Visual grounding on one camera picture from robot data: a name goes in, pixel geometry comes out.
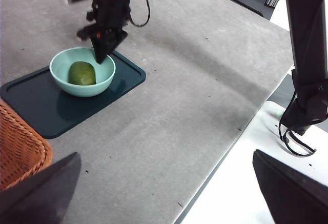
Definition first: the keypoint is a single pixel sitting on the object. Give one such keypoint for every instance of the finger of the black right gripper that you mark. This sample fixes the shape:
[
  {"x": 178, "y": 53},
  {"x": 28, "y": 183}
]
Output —
[{"x": 106, "y": 45}]

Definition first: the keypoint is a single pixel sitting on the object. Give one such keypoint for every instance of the brown wicker basket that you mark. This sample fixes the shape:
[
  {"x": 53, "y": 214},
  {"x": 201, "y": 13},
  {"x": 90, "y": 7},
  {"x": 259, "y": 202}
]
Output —
[{"x": 20, "y": 147}]

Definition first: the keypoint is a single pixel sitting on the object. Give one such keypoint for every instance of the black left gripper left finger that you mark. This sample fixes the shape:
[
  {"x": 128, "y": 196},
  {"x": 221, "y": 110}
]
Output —
[{"x": 38, "y": 195}]

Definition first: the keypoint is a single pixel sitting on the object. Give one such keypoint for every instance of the green avocado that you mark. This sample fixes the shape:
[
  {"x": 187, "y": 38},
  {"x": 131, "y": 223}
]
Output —
[{"x": 82, "y": 74}]

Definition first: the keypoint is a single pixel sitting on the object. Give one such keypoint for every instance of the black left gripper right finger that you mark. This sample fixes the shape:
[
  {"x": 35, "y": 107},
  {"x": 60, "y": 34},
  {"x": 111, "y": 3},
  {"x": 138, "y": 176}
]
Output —
[{"x": 294, "y": 195}]

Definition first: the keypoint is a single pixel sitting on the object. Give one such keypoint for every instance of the dark green rectangular tray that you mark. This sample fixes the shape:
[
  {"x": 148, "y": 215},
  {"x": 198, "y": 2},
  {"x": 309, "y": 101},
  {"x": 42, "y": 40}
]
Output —
[{"x": 77, "y": 111}]

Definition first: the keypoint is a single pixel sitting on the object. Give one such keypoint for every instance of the mint green bowl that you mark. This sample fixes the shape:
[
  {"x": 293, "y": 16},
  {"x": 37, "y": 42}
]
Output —
[{"x": 82, "y": 90}]

